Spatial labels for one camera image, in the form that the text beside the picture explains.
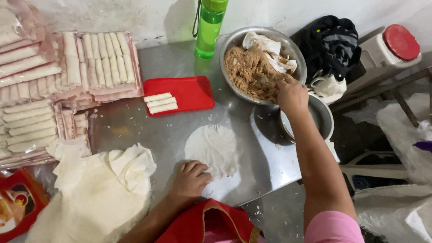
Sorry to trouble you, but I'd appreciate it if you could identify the red printed packet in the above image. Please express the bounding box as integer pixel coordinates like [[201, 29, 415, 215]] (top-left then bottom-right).
[[0, 168, 50, 243]]

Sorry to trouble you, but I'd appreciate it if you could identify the purple plastic piece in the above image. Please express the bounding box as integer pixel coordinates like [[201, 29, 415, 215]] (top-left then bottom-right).
[[412, 141, 432, 153]]

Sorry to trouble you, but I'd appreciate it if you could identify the wooden bench frame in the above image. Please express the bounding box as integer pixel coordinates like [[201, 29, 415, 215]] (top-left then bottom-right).
[[331, 67, 432, 128]]

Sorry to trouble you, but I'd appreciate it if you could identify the stack of white wrappers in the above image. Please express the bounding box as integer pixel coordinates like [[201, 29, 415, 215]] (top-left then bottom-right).
[[25, 143, 157, 243]]

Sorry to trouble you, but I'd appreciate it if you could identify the person's left hand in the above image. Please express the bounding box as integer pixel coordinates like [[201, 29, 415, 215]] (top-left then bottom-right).
[[170, 160, 212, 207]]

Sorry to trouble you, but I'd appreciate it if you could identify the red round lid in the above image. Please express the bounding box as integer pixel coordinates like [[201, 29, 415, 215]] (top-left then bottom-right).
[[383, 24, 421, 61]]

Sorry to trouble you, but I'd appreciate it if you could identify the white rolled spring roll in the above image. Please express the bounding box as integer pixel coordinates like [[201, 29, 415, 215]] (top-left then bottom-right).
[[149, 102, 179, 115], [146, 97, 177, 108], [144, 92, 173, 103]]

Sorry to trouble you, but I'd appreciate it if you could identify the brown meat filling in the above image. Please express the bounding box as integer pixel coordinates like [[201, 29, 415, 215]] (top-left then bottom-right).
[[224, 46, 294, 102]]

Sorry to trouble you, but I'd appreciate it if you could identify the large metal bowl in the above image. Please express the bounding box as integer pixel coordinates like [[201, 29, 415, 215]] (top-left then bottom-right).
[[219, 26, 308, 106]]

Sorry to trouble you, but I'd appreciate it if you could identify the black cloth bag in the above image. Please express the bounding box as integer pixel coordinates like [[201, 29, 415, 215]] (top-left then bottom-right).
[[299, 15, 362, 83]]

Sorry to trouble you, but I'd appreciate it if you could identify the pile of packed spring rolls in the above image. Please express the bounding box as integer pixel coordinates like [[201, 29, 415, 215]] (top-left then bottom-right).
[[0, 0, 144, 169]]

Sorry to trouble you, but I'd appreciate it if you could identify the red plastic tray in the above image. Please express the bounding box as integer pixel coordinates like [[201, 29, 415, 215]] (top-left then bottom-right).
[[143, 76, 216, 117]]

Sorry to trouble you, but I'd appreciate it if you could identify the large white sack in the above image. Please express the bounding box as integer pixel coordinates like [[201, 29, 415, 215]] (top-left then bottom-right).
[[376, 93, 432, 185]]

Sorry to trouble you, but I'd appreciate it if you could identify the crumpled white cloth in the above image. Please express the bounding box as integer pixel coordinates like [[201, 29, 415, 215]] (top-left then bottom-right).
[[242, 31, 298, 74]]

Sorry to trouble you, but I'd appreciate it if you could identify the pink sleeve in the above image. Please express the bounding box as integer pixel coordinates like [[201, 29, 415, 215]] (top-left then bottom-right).
[[304, 211, 365, 243]]

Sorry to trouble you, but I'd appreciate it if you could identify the white plastic stool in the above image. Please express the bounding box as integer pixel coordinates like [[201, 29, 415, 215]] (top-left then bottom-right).
[[339, 150, 410, 181]]

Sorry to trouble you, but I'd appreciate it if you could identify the white plastic container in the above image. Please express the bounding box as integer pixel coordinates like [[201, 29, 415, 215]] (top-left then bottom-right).
[[344, 24, 422, 96]]

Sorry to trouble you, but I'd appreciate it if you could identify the round white spring roll wrapper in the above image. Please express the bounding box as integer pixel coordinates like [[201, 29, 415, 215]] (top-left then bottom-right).
[[184, 125, 242, 181]]

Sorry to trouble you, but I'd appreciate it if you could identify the green water bottle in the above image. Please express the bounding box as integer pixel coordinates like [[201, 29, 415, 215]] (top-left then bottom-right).
[[192, 0, 229, 60]]

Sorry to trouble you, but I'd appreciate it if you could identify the small metal pot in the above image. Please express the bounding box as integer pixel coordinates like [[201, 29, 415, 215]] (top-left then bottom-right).
[[280, 93, 335, 144]]

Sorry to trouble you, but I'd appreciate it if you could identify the white woven sack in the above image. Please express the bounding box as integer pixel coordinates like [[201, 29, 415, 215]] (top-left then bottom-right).
[[353, 184, 432, 243]]

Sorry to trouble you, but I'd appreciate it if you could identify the white plastic bag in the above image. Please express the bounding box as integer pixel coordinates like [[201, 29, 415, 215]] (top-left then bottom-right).
[[310, 75, 347, 104]]

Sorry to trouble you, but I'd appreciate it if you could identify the person's right hand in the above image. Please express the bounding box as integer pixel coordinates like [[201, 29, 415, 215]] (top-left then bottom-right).
[[274, 76, 310, 115]]

